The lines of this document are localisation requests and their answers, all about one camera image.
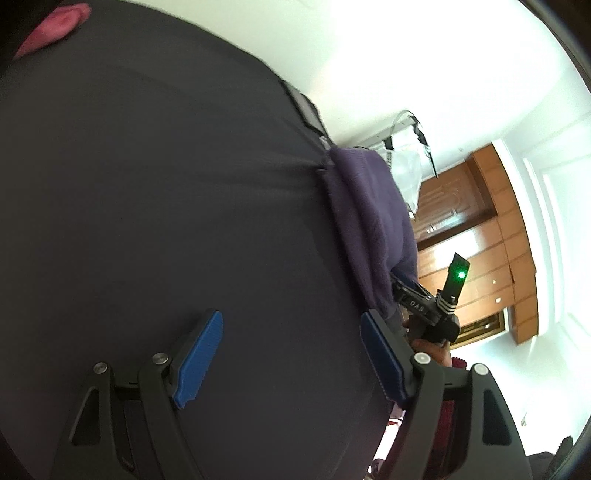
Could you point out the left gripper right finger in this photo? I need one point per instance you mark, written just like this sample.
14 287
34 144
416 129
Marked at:
483 442

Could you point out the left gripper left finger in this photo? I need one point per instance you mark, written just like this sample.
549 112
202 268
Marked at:
124 425

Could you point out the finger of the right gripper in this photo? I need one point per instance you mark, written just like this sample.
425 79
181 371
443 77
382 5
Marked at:
406 283

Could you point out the purple knit sweater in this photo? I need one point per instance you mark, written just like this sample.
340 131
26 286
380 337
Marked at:
373 221

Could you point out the person's right hand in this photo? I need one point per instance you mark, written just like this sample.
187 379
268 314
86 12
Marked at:
440 353

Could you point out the wooden cabinet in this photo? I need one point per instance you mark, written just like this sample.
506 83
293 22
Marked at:
500 291

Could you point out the wooden door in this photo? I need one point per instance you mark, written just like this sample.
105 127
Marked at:
457 200

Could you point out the clear plastic storage bag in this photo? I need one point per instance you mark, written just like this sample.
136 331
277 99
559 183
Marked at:
405 149

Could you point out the pink fleece garment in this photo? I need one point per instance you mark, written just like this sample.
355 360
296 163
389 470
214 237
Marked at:
60 23

